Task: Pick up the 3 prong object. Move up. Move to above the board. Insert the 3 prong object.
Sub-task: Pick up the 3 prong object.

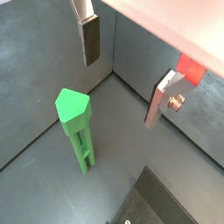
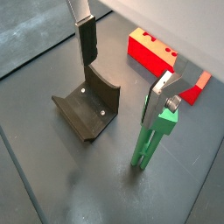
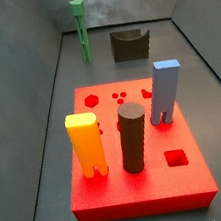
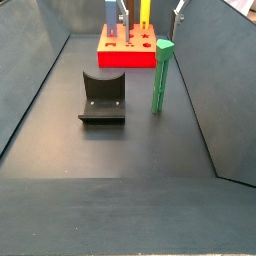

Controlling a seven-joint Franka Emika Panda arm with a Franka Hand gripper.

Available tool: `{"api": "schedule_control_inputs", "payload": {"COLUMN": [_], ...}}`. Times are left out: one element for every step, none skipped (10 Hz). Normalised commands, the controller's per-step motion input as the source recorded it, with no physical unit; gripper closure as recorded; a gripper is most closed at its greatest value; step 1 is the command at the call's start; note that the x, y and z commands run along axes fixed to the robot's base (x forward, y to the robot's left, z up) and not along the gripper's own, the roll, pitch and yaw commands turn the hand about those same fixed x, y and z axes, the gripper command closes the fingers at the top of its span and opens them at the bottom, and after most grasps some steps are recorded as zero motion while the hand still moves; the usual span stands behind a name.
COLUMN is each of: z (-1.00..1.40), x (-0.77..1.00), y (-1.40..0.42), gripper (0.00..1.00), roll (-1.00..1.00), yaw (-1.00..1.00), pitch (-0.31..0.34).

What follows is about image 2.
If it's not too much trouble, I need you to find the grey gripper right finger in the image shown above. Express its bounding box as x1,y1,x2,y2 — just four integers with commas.
141,55,203,130

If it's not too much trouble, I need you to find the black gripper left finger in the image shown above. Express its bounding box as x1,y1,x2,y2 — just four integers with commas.
66,0,98,67

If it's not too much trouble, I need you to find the green three prong peg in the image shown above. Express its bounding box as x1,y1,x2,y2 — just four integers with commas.
130,95,179,171

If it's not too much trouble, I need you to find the red shape sorting board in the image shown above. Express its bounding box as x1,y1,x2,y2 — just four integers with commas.
128,28,211,106

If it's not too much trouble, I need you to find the black curved plastic holder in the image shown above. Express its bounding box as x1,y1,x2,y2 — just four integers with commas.
52,66,120,142

